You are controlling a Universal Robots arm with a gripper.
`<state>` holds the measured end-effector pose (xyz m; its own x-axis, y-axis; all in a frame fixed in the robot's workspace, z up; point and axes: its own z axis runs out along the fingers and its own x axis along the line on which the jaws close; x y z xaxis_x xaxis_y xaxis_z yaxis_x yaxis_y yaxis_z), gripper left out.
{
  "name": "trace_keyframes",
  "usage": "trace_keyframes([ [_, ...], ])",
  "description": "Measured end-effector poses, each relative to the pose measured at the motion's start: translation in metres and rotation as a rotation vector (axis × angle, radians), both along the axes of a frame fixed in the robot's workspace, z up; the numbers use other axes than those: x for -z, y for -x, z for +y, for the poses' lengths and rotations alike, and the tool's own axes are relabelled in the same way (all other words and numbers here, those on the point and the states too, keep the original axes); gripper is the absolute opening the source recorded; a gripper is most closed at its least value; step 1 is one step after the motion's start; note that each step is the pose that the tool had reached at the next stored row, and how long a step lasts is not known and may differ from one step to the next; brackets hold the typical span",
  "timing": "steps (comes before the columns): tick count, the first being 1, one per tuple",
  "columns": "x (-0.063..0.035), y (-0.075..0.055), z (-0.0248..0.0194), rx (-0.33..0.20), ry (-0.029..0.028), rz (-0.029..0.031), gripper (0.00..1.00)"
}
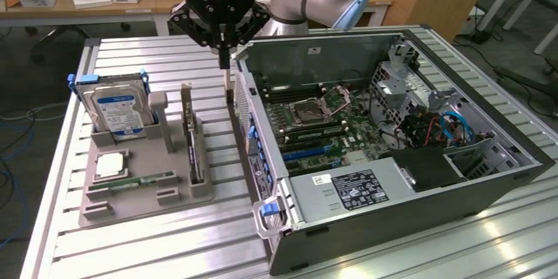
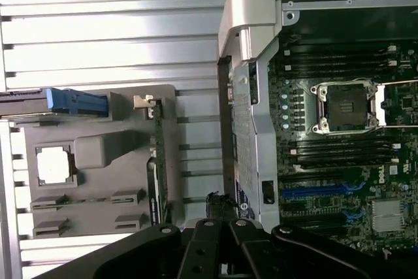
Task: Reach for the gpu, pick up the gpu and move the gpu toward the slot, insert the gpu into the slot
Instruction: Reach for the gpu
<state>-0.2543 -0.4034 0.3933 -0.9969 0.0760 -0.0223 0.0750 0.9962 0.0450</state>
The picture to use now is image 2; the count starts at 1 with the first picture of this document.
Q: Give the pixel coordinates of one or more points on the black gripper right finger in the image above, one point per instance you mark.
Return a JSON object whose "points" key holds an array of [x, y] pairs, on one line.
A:
{"points": [[248, 253]]}

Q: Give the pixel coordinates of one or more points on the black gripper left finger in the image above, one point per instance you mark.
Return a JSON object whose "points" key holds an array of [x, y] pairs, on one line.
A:
{"points": [[202, 253]]}

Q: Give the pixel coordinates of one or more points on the long black expansion slot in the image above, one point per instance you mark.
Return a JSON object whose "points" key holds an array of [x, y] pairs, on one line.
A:
{"points": [[313, 218]]}

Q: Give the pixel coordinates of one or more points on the blue expansion slot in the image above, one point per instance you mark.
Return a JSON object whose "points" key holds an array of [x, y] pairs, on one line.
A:
{"points": [[313, 191]]}

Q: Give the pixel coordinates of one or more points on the black RAM slot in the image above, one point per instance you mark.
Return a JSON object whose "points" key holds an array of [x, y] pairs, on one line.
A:
{"points": [[343, 143], [339, 47], [339, 55], [343, 165], [343, 151], [343, 158], [339, 62], [339, 70]]}

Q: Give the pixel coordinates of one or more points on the grey parts rack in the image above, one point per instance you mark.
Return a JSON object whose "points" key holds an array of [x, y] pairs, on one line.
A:
{"points": [[107, 187]]}

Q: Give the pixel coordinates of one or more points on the black open PC case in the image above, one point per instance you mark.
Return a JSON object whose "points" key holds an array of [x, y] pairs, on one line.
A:
{"points": [[261, 128]]}

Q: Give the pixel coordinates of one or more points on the green motherboard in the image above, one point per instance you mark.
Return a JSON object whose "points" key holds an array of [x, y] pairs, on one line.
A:
{"points": [[359, 187]]}

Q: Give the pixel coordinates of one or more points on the silver chipset heatsink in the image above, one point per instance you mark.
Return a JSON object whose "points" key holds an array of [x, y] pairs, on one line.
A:
{"points": [[387, 215]]}

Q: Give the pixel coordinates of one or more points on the silver CPU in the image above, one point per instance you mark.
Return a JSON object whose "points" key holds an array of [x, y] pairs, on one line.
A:
{"points": [[52, 164]]}

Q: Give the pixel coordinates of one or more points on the CPU socket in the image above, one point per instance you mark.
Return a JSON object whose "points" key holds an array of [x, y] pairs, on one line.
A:
{"points": [[346, 106]]}

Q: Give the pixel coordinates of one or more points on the silver socket cover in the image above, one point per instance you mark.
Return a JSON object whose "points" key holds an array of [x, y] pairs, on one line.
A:
{"points": [[379, 106]]}

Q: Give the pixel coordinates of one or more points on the hard disk in blue carrier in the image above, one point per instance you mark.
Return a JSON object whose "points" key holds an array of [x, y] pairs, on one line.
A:
{"points": [[19, 104]]}

